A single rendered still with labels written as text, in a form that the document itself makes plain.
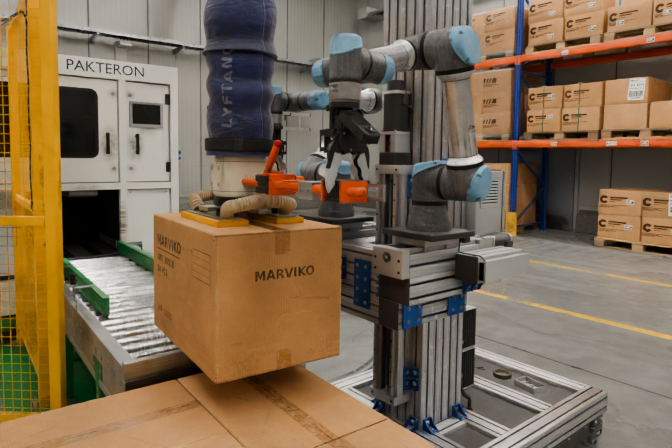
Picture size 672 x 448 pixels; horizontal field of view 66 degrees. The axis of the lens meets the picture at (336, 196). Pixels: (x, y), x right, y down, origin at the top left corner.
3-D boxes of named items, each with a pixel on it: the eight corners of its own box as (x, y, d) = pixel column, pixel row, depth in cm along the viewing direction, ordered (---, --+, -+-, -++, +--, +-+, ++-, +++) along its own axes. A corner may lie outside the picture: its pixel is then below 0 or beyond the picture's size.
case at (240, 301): (153, 324, 187) (153, 213, 184) (255, 308, 209) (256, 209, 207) (216, 385, 137) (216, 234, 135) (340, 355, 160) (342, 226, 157)
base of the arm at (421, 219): (425, 225, 187) (426, 197, 186) (460, 230, 175) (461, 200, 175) (396, 228, 177) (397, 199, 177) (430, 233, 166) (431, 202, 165)
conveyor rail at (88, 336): (30, 281, 354) (29, 254, 352) (39, 280, 357) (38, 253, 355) (122, 422, 169) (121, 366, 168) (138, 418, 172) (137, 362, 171)
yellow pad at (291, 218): (232, 214, 187) (232, 200, 187) (257, 213, 193) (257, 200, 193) (276, 224, 159) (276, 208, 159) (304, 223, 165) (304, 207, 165)
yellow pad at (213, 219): (180, 217, 177) (179, 202, 176) (208, 215, 182) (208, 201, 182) (217, 228, 149) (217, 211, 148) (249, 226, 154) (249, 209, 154)
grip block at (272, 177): (253, 193, 150) (253, 173, 150) (283, 193, 156) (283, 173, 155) (266, 195, 143) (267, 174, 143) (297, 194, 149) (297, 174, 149)
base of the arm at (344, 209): (338, 212, 225) (338, 190, 224) (361, 216, 213) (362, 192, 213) (310, 214, 216) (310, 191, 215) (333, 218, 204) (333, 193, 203)
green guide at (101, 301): (35, 259, 354) (34, 246, 354) (52, 258, 361) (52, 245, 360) (85, 319, 227) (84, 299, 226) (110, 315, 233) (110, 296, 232)
